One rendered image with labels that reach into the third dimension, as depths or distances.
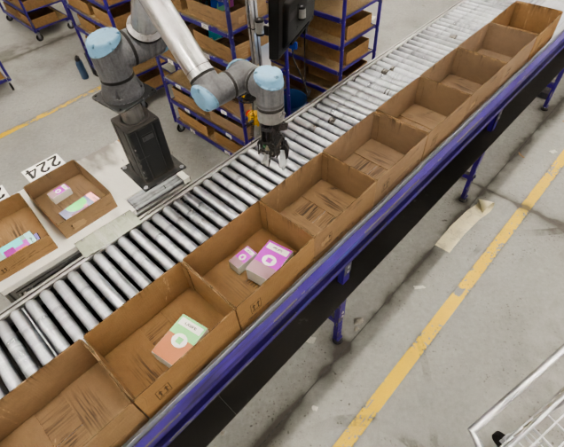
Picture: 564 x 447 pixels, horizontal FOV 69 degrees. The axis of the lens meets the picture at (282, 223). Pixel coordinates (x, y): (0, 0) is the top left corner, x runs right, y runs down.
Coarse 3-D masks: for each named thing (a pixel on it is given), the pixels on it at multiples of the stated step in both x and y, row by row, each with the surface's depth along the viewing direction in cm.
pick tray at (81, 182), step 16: (48, 176) 214; (64, 176) 220; (80, 176) 223; (32, 192) 212; (48, 192) 216; (80, 192) 215; (96, 192) 215; (48, 208) 209; (64, 208) 208; (96, 208) 199; (112, 208) 207; (64, 224) 191; (80, 224) 198
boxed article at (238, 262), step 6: (240, 252) 163; (246, 252) 163; (252, 252) 163; (234, 258) 161; (240, 258) 161; (246, 258) 161; (252, 258) 162; (234, 264) 159; (240, 264) 159; (246, 264) 161; (234, 270) 162; (240, 270) 160
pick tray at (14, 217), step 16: (0, 208) 203; (16, 208) 208; (0, 224) 203; (16, 224) 203; (32, 224) 202; (0, 240) 196; (48, 240) 187; (16, 256) 181; (32, 256) 186; (0, 272) 180
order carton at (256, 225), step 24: (240, 216) 161; (264, 216) 169; (216, 240) 157; (240, 240) 170; (264, 240) 172; (288, 240) 167; (312, 240) 151; (192, 264) 154; (216, 264) 165; (288, 264) 146; (312, 264) 163; (216, 288) 158; (240, 288) 157; (264, 288) 142; (240, 312) 138
